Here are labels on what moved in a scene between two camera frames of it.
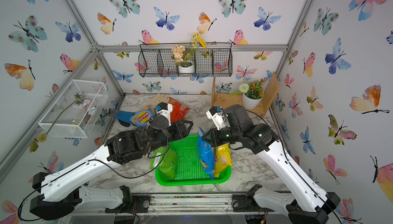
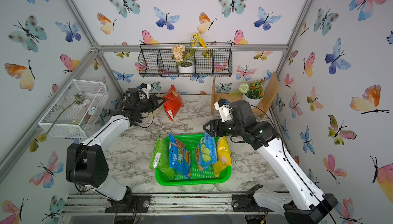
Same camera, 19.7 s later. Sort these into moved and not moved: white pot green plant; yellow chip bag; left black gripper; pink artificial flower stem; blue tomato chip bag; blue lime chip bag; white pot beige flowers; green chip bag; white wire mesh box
Moved: left black gripper; blue lime chip bag; blue tomato chip bag
Not moved: white wire mesh box; green chip bag; white pot beige flowers; white pot green plant; pink artificial flower stem; yellow chip bag
